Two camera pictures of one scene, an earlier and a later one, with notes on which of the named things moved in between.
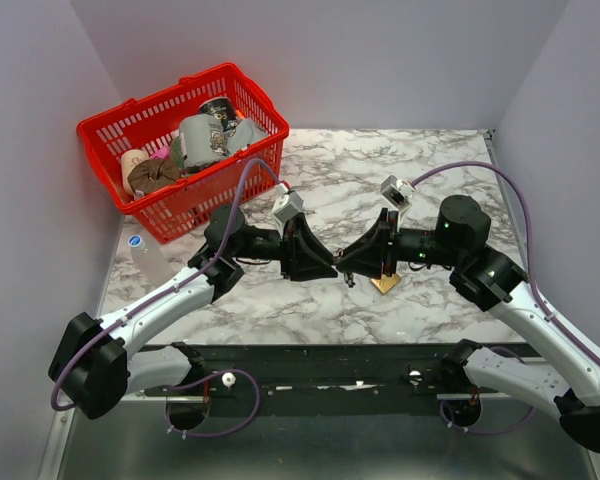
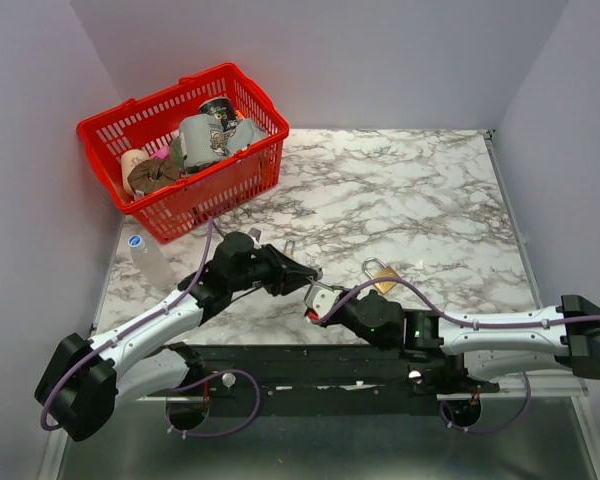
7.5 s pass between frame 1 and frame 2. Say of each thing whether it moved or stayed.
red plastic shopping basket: stayed
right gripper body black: moved
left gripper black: moved
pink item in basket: stayed
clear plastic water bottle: stayed
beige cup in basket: stayed
